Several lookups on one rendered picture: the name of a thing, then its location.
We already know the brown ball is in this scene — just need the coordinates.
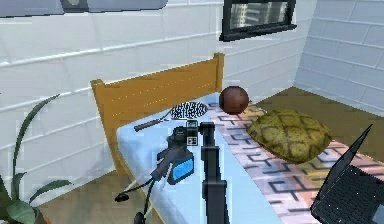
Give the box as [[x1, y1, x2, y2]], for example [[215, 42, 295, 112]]
[[218, 85, 250, 116]]

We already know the black alarm clock blue face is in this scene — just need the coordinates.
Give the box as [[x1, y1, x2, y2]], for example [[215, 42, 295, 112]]
[[166, 151, 196, 186]]

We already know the green house plant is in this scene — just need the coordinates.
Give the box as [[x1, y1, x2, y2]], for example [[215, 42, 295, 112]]
[[0, 93, 74, 224]]

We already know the pink patterned blanket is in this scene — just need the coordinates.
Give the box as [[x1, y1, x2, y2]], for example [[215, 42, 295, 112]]
[[205, 100, 384, 224]]

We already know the black and white racket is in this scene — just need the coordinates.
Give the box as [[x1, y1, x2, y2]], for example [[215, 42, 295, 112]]
[[133, 101, 209, 133]]

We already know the olive patterned pillow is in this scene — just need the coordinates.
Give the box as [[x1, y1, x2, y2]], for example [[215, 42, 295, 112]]
[[245, 108, 334, 165]]

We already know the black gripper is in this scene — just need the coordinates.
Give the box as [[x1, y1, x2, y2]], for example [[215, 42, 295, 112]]
[[114, 126, 193, 224]]

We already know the wooden bed with blue sheet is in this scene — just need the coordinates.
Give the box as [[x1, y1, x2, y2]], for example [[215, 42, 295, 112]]
[[90, 52, 384, 224]]

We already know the black laptop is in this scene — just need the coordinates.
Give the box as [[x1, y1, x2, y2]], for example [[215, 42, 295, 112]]
[[310, 123, 384, 224]]

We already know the black framed window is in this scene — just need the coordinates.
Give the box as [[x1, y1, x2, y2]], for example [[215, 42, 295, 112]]
[[218, 0, 298, 43]]

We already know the grey wall shelf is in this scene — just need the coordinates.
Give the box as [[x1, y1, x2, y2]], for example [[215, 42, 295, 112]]
[[0, 0, 169, 19]]

